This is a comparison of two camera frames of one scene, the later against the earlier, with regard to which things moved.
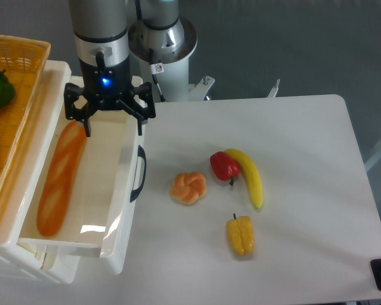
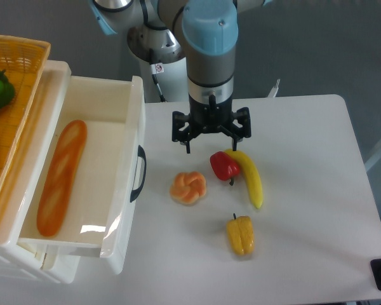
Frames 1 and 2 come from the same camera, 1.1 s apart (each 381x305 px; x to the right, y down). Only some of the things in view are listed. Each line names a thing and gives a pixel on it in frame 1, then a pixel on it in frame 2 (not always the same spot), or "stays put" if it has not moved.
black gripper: (105, 88) to (203, 116)
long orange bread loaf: (61, 179) stays put
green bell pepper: (0, 91) stays put
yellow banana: (252, 175) stays put
